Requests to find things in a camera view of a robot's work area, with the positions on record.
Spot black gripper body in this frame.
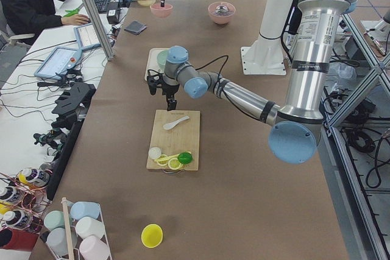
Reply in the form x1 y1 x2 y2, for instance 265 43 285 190
161 83 179 97

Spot small pink bowl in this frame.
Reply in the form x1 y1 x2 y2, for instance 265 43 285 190
150 3 173 18

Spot white plastic spoon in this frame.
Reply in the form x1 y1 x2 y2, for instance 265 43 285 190
163 116 190 130

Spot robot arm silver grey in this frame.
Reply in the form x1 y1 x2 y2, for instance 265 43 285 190
147 0 357 164

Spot large pink bowl with ice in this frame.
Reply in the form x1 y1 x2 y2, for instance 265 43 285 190
208 1 236 24

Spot bamboo cutting board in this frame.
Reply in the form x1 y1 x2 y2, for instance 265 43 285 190
149 110 200 171

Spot cream rabbit tray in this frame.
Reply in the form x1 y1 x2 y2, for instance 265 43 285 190
144 48 169 81

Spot stacked green bowls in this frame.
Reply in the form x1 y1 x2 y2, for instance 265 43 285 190
157 49 169 71

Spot grey folded cloth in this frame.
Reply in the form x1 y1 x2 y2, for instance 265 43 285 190
124 20 147 35

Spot white steamed bun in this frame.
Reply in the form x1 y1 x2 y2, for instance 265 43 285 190
148 147 162 160

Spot black power adapter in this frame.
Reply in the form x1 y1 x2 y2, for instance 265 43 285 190
106 1 121 24

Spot yellow plastic knife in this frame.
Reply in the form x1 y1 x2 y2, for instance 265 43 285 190
154 152 193 164

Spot green lime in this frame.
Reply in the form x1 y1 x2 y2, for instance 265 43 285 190
177 152 193 164

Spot lemon slice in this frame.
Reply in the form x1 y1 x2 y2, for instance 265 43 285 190
168 158 183 170
154 154 170 167

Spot teach pendant tablet far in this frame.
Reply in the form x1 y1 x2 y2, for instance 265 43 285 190
74 23 101 51

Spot teach pendant tablet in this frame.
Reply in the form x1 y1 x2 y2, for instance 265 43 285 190
34 46 82 80
74 23 101 51

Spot black tool holder stand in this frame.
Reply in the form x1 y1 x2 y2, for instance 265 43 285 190
46 82 96 201

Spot teach pendant tablet near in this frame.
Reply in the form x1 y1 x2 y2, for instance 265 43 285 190
34 46 82 80

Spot yellow plastic cup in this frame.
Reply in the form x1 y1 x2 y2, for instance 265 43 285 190
141 223 163 248

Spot person in black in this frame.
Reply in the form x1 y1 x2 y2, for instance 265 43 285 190
1 0 90 45

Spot light blue cup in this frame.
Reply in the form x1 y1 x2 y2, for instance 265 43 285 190
70 202 100 220

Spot white cup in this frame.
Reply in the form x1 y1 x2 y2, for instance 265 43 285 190
75 217 105 239

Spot yellow paint bottle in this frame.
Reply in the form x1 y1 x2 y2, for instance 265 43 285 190
19 168 51 188

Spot mint green cup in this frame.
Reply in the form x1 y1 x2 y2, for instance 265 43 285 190
43 210 65 231

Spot pink cup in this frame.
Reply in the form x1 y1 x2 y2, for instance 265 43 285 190
79 235 110 260

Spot grey cup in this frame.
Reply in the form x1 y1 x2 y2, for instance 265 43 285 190
46 228 68 256

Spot white paint bottle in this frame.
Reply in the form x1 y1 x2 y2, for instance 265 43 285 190
3 210 33 230

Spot red cup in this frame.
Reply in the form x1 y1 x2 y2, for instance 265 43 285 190
1 229 39 252

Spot aluminium frame post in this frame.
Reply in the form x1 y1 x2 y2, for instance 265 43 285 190
82 0 114 61

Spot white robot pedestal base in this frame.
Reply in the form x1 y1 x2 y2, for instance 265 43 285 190
241 0 293 76

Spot wire cup rack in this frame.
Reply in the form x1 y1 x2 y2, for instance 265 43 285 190
44 197 113 259

